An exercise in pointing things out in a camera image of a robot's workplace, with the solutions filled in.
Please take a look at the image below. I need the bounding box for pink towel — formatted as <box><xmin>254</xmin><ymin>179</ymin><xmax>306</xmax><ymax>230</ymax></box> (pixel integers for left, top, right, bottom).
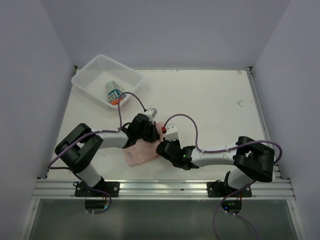
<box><xmin>121</xmin><ymin>122</ymin><xmax>163</xmax><ymax>167</ymax></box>

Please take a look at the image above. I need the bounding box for translucent plastic basket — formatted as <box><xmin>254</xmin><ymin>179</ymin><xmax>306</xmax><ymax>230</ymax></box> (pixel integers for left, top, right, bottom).
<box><xmin>71</xmin><ymin>55</ymin><xmax>143</xmax><ymax>109</ymax></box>

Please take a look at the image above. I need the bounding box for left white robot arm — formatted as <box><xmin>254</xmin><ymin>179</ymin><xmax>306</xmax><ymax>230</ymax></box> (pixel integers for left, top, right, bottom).
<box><xmin>54</xmin><ymin>108</ymin><xmax>160</xmax><ymax>197</ymax></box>

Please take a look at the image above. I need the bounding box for aluminium front rail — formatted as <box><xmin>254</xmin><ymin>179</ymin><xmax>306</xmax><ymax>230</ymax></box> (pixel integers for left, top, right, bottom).
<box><xmin>32</xmin><ymin>179</ymin><xmax>295</xmax><ymax>200</ymax></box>

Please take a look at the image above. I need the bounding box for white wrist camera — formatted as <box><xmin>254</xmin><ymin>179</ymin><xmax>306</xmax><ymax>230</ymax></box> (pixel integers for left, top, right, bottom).
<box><xmin>143</xmin><ymin>108</ymin><xmax>158</xmax><ymax>122</ymax></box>
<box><xmin>165</xmin><ymin>123</ymin><xmax>179</xmax><ymax>142</ymax></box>

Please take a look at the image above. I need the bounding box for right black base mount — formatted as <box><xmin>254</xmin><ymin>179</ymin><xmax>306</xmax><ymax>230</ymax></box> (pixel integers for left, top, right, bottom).
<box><xmin>206</xmin><ymin>171</ymin><xmax>253</xmax><ymax>198</ymax></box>

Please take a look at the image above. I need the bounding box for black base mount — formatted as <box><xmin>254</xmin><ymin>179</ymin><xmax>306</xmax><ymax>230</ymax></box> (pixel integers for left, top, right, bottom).
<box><xmin>73</xmin><ymin>181</ymin><xmax>120</xmax><ymax>198</ymax></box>
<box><xmin>206</xmin><ymin>171</ymin><xmax>253</xmax><ymax>198</ymax></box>

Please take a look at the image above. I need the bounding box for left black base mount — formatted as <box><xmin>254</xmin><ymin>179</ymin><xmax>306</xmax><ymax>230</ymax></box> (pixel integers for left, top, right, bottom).
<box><xmin>73</xmin><ymin>181</ymin><xmax>120</xmax><ymax>198</ymax></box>

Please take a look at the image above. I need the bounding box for colourful rabbit print towel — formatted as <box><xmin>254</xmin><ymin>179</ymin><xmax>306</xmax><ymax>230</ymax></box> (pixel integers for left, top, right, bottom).
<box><xmin>105</xmin><ymin>81</ymin><xmax>126</xmax><ymax>106</ymax></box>

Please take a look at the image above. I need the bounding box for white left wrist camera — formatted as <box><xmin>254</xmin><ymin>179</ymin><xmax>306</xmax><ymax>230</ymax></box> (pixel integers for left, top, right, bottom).
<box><xmin>143</xmin><ymin>108</ymin><xmax>158</xmax><ymax>122</ymax></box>

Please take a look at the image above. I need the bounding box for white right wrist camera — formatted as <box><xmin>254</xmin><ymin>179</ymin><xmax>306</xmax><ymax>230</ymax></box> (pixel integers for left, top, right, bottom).
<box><xmin>165</xmin><ymin>123</ymin><xmax>179</xmax><ymax>142</ymax></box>

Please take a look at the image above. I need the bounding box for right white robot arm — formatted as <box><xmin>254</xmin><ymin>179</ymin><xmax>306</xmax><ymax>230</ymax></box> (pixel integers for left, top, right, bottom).
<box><xmin>156</xmin><ymin>136</ymin><xmax>275</xmax><ymax>197</ymax></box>

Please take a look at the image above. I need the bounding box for aluminium right side rail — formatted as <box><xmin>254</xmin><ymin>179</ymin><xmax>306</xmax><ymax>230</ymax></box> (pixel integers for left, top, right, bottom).
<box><xmin>244</xmin><ymin>66</ymin><xmax>291</xmax><ymax>181</ymax></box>

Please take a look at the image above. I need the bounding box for right wrist camera red plug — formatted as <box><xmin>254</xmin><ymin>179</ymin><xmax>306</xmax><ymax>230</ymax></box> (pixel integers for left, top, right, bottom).
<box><xmin>161</xmin><ymin>126</ymin><xmax>167</xmax><ymax>133</ymax></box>

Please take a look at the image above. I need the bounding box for aluminium rail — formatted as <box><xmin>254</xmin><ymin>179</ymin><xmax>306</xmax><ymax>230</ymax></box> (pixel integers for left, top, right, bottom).
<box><xmin>244</xmin><ymin>66</ymin><xmax>291</xmax><ymax>181</ymax></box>
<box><xmin>32</xmin><ymin>179</ymin><xmax>295</xmax><ymax>200</ymax></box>

